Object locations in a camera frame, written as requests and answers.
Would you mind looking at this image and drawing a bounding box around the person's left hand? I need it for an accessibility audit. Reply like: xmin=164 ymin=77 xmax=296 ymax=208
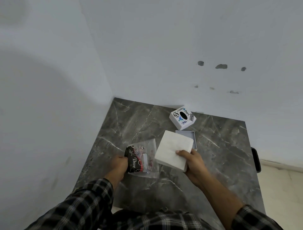
xmin=109 ymin=155 xmax=130 ymax=182

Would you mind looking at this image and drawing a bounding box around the person's right hand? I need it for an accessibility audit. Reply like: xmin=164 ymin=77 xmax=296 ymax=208
xmin=176 ymin=149 xmax=211 ymax=188

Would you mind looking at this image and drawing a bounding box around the black snack packet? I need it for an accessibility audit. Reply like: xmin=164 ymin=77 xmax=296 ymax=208
xmin=124 ymin=145 xmax=152 ymax=173

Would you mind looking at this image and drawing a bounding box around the white paper napkin stack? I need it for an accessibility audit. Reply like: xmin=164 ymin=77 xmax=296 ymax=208
xmin=154 ymin=130 xmax=195 ymax=173

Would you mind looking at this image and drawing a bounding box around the clear plastic bag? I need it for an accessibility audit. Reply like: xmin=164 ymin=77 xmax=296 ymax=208
xmin=125 ymin=139 xmax=160 ymax=179

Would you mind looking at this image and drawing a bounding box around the person's left forearm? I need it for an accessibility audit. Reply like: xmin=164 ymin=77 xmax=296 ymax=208
xmin=24 ymin=169 xmax=126 ymax=230

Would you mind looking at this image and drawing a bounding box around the person's right forearm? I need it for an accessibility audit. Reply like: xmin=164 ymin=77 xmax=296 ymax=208
xmin=191 ymin=172 xmax=284 ymax=230

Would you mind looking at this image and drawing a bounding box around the white box base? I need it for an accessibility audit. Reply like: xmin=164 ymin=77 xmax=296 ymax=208
xmin=175 ymin=130 xmax=197 ymax=151

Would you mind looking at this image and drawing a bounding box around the white box lid with stickers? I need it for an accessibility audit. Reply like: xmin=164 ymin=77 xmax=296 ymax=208
xmin=169 ymin=106 xmax=197 ymax=131

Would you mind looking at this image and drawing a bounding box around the plaid shirt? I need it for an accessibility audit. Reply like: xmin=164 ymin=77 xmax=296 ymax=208
xmin=111 ymin=208 xmax=229 ymax=230

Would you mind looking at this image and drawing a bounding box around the black chair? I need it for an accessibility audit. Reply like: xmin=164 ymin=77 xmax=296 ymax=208
xmin=251 ymin=147 xmax=262 ymax=174

